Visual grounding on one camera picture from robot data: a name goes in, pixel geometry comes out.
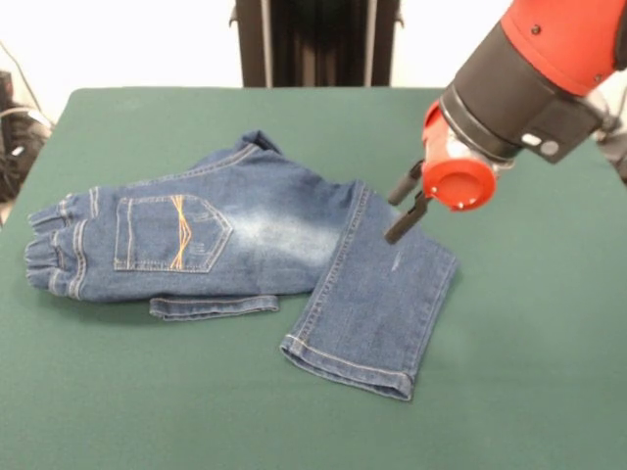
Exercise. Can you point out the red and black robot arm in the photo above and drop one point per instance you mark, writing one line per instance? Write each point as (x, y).
(529, 73)

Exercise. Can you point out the dark green table cloth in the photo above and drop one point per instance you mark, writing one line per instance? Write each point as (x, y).
(147, 391)

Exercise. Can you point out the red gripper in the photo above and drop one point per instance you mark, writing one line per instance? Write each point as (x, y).
(458, 188)

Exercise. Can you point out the black wheeled stand base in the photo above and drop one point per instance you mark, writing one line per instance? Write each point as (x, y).
(19, 147)
(618, 156)

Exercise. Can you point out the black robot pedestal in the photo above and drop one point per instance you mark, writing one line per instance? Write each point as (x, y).
(318, 44)

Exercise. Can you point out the blue denim jeans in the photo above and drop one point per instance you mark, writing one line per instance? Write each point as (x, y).
(245, 245)

